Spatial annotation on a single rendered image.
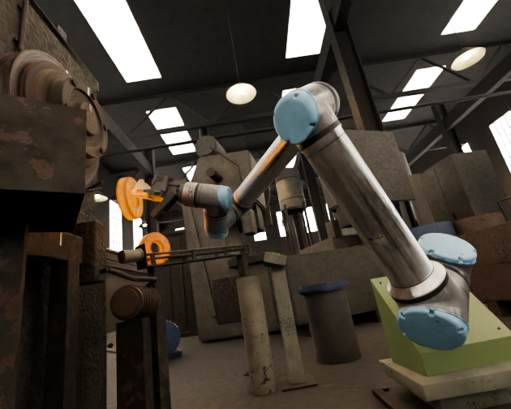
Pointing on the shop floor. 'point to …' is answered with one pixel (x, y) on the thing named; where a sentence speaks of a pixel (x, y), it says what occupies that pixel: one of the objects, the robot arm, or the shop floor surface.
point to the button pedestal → (276, 263)
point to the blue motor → (173, 339)
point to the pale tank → (293, 203)
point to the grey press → (395, 169)
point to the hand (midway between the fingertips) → (130, 193)
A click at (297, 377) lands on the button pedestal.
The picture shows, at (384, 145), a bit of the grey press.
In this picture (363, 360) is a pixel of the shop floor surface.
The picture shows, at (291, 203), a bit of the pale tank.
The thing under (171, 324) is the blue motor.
